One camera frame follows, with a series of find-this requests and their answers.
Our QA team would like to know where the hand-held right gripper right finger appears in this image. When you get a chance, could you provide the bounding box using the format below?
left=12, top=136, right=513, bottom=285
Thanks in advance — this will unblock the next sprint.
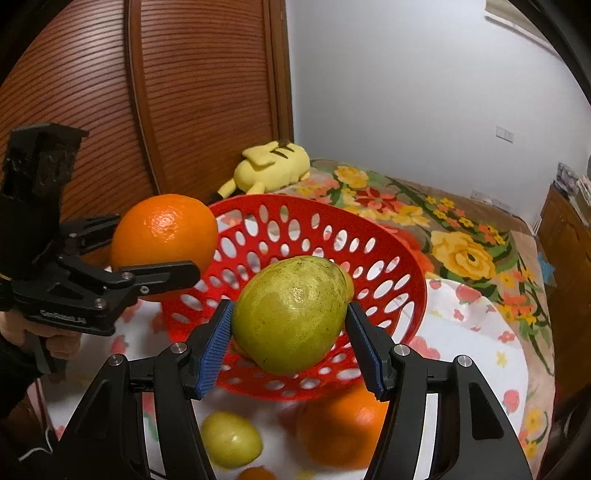
left=345, top=301, right=534, bottom=480

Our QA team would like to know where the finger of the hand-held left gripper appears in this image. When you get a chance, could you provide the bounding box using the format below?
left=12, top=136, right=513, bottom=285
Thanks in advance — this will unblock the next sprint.
left=60, top=213, right=122, bottom=259
left=104, top=261, right=200, bottom=301

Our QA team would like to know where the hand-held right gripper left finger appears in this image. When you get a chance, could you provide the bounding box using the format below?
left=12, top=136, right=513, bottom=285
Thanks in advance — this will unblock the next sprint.
left=48, top=299, right=236, bottom=480

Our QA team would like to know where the large orange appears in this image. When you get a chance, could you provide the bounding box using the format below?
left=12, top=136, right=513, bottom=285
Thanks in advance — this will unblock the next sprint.
left=110, top=194, right=219, bottom=303
left=295, top=383, right=389, bottom=472

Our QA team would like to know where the red plastic basket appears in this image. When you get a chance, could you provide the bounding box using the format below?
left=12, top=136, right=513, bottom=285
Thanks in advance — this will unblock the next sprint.
left=159, top=194, right=428, bottom=401

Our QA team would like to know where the large green guava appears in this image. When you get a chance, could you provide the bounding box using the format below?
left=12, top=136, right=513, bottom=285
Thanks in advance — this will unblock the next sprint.
left=231, top=255, right=349, bottom=376

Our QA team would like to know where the person's left hand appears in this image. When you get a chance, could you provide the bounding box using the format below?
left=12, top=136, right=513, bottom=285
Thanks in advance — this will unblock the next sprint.
left=0, top=311, right=83, bottom=370

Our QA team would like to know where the floral white tablecloth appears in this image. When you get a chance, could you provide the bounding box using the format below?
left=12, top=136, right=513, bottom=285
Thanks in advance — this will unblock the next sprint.
left=28, top=272, right=532, bottom=480

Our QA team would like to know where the floral blanket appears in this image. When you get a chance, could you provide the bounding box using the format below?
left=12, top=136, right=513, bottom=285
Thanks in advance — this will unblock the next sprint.
left=295, top=159, right=555, bottom=462

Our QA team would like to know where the yellow plush toy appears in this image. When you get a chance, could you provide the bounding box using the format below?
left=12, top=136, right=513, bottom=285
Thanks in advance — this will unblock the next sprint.
left=205, top=140, right=311, bottom=201

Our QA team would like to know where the wooden slatted wardrobe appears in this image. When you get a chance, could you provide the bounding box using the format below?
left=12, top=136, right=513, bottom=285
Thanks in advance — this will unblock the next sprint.
left=0, top=0, right=296, bottom=287

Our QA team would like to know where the wooden sideboard cabinet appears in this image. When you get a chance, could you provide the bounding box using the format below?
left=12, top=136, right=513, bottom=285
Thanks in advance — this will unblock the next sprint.
left=538, top=182, right=591, bottom=296

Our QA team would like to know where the clear plastic storage container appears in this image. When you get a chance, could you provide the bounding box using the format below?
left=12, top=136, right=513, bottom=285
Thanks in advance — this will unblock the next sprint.
left=556, top=161, right=580, bottom=192

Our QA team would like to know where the wall air conditioner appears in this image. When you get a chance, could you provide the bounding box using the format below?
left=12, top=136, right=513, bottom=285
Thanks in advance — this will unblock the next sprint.
left=485, top=2, right=559, bottom=56

